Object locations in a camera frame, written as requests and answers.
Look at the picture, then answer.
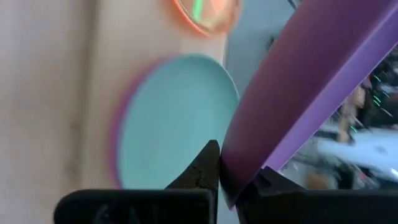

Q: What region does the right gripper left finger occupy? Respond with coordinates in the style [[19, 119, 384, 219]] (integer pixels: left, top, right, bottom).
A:
[[53, 139, 221, 224]]

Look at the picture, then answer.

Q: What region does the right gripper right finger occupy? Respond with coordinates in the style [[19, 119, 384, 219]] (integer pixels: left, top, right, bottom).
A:
[[236, 166, 398, 224]]

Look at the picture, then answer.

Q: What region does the purple plastic plate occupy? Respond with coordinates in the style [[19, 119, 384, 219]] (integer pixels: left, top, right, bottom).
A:
[[108, 54, 175, 189], [219, 0, 398, 211]]

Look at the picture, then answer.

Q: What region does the teal plastic plate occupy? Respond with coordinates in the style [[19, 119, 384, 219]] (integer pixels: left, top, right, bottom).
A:
[[116, 53, 240, 190]]

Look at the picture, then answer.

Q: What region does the red translucent plate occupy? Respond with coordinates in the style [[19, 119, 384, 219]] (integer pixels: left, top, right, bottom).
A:
[[172, 0, 243, 37]]

